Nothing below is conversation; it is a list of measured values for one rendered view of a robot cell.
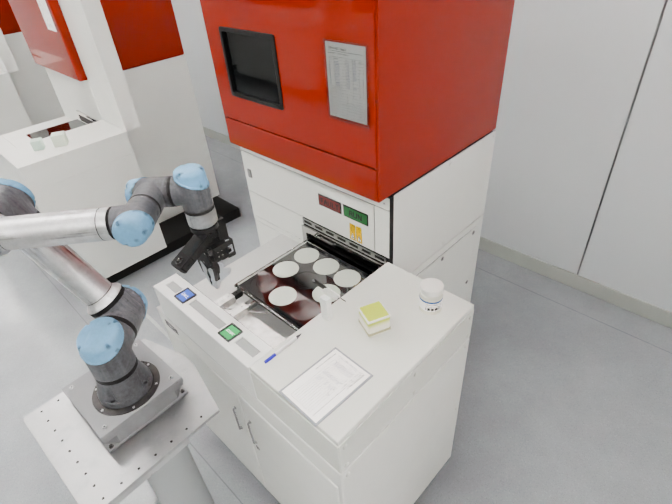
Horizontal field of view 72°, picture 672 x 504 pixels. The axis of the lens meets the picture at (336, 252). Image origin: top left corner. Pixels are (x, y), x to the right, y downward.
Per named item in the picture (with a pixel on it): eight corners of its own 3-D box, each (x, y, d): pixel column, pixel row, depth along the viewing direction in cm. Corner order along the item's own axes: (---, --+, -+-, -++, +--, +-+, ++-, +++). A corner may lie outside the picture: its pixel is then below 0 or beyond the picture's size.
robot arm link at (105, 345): (84, 384, 124) (63, 350, 116) (103, 346, 135) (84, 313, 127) (128, 381, 124) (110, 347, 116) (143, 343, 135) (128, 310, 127)
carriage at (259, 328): (231, 302, 168) (229, 297, 166) (298, 353, 146) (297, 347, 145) (212, 314, 163) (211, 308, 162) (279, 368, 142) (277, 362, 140)
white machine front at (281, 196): (258, 216, 221) (243, 137, 197) (392, 288, 173) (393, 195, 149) (253, 219, 219) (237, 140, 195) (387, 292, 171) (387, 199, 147)
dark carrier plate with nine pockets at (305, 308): (307, 243, 187) (307, 241, 187) (371, 277, 167) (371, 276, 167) (239, 285, 168) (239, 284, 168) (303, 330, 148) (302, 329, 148)
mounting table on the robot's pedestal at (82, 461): (107, 542, 120) (88, 519, 112) (41, 442, 145) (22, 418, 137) (241, 422, 146) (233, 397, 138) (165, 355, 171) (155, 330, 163)
